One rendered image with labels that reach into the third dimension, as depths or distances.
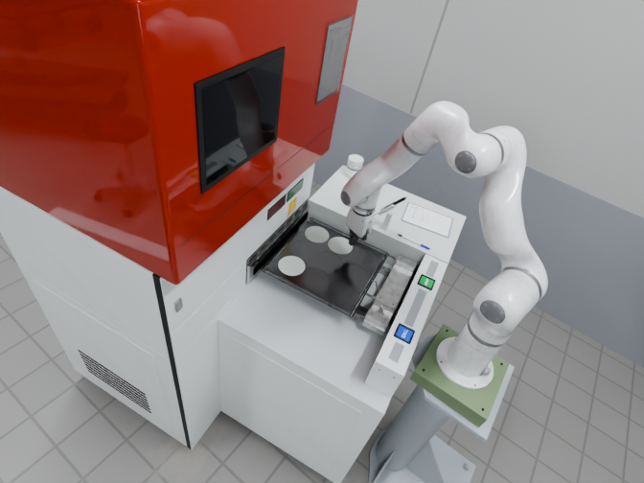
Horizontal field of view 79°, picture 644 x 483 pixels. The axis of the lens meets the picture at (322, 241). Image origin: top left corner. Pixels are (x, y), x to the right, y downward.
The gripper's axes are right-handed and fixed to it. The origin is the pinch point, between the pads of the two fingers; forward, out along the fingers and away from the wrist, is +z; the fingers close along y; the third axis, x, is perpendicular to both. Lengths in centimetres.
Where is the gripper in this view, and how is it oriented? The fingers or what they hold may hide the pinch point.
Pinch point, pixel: (353, 240)
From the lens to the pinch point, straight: 151.5
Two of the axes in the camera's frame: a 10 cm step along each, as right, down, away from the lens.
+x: -7.9, 3.2, -5.3
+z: -1.6, 7.2, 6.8
